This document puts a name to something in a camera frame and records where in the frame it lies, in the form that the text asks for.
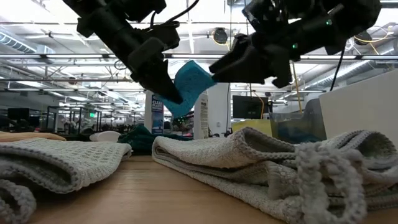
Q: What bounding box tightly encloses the grey waffle-weave towel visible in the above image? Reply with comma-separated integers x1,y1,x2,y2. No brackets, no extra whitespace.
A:
151,126,398,224
0,136,133,224

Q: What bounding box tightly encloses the dark green cloth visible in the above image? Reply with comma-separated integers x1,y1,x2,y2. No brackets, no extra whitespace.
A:
117,123,193,156

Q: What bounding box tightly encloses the yellow translucent plastic bin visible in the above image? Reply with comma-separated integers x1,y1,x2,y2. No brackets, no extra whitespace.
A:
231,119,274,138

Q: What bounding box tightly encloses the thin yellow cable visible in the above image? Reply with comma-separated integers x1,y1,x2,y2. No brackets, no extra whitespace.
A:
253,91,265,119

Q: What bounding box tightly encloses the teal cloth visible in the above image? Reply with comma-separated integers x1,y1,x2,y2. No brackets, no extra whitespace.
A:
154,60,218,118

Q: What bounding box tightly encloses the small black monitor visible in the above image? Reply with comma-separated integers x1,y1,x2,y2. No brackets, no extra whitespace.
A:
6,108,30,121

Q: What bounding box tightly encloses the black ceiling cable reel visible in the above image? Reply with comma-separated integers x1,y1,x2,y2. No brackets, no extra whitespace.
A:
354,29,373,46
212,27,229,45

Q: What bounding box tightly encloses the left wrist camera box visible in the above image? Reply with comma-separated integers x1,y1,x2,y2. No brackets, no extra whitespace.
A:
146,21,181,50

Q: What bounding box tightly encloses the orange cloth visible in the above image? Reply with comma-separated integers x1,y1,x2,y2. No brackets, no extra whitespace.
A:
0,131,67,143

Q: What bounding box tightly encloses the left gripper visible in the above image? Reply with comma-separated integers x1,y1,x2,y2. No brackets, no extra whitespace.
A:
127,37,184,105

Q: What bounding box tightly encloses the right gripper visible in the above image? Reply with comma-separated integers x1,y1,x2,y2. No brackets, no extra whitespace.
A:
208,29,295,89

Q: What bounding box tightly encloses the white bottle with blue label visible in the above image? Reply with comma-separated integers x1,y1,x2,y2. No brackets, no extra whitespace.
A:
89,130,121,143
144,89,165,135
193,90,210,140

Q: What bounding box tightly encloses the grey translucent plastic bin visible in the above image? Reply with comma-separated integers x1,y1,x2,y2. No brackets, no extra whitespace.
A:
269,98,328,144

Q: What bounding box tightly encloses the white plastic bin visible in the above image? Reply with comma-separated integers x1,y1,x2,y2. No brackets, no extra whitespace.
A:
318,68,398,147

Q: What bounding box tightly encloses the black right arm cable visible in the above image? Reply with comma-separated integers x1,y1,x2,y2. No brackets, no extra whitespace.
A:
329,48,346,91

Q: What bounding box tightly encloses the yellow hanging cable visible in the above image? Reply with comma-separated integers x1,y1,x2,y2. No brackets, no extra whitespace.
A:
290,60,304,115

